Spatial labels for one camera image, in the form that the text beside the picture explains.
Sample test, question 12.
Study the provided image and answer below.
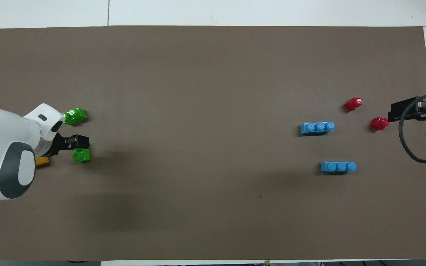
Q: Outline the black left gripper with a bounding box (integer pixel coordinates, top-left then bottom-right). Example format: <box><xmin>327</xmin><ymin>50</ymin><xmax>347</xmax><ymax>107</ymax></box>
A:
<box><xmin>48</xmin><ymin>132</ymin><xmax>90</xmax><ymax>158</ymax></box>

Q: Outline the green two-stud toy brick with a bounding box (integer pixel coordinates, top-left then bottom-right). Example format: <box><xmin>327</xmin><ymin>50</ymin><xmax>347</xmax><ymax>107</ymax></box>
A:
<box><xmin>72</xmin><ymin>147</ymin><xmax>91</xmax><ymax>164</ymax></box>
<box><xmin>62</xmin><ymin>107</ymin><xmax>88</xmax><ymax>125</ymax></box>

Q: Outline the blue three-stud toy brick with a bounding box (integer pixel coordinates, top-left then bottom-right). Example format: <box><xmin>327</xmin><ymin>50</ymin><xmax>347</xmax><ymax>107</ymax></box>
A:
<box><xmin>320</xmin><ymin>161</ymin><xmax>358</xmax><ymax>173</ymax></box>
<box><xmin>300</xmin><ymin>121</ymin><xmax>336</xmax><ymax>136</ymax></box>

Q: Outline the red one-stud toy brick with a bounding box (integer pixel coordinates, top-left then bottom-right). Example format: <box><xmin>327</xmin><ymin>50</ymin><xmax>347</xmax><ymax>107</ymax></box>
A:
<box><xmin>369</xmin><ymin>116</ymin><xmax>390</xmax><ymax>132</ymax></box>
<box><xmin>343</xmin><ymin>97</ymin><xmax>364</xmax><ymax>113</ymax></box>

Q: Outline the brown table mat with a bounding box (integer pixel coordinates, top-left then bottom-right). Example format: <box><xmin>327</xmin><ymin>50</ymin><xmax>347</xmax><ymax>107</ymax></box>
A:
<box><xmin>0</xmin><ymin>25</ymin><xmax>426</xmax><ymax>261</ymax></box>

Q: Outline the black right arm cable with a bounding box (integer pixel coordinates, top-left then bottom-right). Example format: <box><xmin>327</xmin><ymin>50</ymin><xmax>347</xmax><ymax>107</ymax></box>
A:
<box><xmin>399</xmin><ymin>93</ymin><xmax>426</xmax><ymax>164</ymax></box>

